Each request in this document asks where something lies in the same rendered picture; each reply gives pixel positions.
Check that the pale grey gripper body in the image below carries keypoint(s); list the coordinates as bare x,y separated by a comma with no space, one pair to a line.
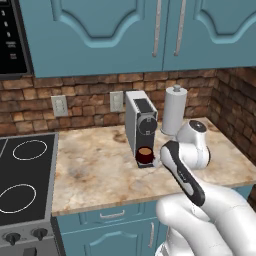
156,162

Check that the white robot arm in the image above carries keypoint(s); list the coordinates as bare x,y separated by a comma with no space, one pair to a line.
200,216

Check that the dark red coffee cup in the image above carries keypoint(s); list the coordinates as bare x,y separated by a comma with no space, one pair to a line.
145,156

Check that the grey coffee machine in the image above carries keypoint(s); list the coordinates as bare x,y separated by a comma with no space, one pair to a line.
135,120

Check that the white paper towel roll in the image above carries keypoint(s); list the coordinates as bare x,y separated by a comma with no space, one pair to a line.
173,110

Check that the teal base cupboard door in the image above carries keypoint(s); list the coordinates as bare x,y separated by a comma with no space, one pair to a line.
106,240
161,233

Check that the black and grey stove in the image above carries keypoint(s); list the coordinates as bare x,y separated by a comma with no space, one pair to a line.
23,180

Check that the black stove knob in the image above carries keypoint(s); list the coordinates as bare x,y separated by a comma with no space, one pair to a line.
12,238
39,233

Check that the black microwave oven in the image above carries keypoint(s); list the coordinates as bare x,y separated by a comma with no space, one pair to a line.
11,36

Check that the white wall socket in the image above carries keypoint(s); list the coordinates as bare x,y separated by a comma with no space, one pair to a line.
59,106
116,101

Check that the teal wall cupboard door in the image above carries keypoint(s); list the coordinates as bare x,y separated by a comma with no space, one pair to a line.
216,50
90,50

